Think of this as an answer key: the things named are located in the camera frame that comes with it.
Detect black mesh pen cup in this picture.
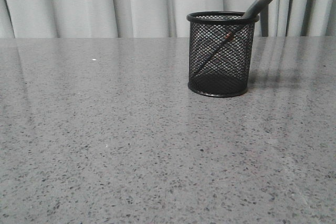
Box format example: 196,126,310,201
186,11,259,98

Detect grey orange handled scissors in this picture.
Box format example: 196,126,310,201
192,0,272,77

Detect white pleated curtain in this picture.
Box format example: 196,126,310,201
1,0,335,38

